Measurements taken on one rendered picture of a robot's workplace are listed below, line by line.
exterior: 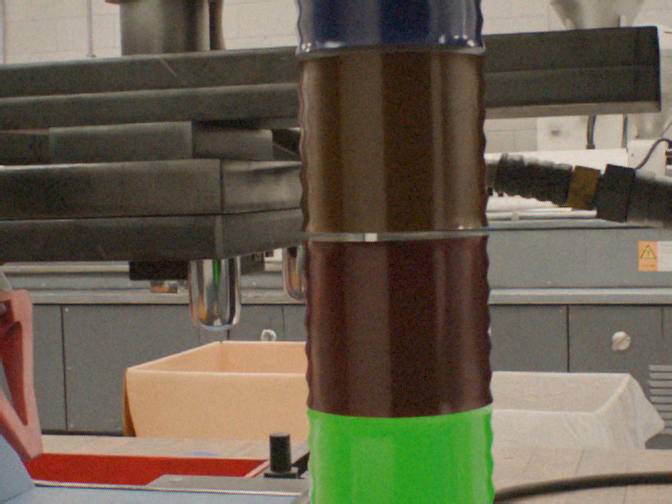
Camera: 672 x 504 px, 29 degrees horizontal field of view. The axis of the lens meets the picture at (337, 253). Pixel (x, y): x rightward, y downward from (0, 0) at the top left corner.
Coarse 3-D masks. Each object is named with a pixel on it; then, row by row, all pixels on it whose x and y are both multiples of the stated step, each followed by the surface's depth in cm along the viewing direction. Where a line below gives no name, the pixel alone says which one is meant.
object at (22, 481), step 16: (0, 448) 61; (0, 464) 60; (16, 464) 61; (0, 480) 59; (16, 480) 60; (0, 496) 59; (16, 496) 60; (32, 496) 60; (48, 496) 60; (64, 496) 60; (80, 496) 59; (96, 496) 59; (112, 496) 59; (128, 496) 59; (144, 496) 59; (160, 496) 59; (176, 496) 59; (192, 496) 59; (208, 496) 59; (224, 496) 59; (240, 496) 59; (256, 496) 59; (272, 496) 58; (288, 496) 58
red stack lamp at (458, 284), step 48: (336, 240) 25; (384, 240) 24; (432, 240) 24; (480, 240) 25; (336, 288) 24; (384, 288) 24; (432, 288) 24; (480, 288) 25; (336, 336) 24; (384, 336) 24; (432, 336) 24; (480, 336) 25; (336, 384) 25; (384, 384) 24; (432, 384) 24; (480, 384) 25
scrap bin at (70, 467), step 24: (48, 456) 84; (72, 456) 84; (96, 456) 83; (120, 456) 83; (144, 456) 83; (168, 456) 82; (192, 456) 82; (216, 456) 81; (48, 480) 84; (72, 480) 84; (96, 480) 83; (120, 480) 83; (144, 480) 83
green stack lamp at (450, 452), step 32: (320, 416) 25; (448, 416) 25; (480, 416) 25; (320, 448) 25; (352, 448) 24; (384, 448) 24; (416, 448) 24; (448, 448) 24; (480, 448) 25; (320, 480) 25; (352, 480) 24; (384, 480) 24; (416, 480) 24; (448, 480) 24; (480, 480) 25
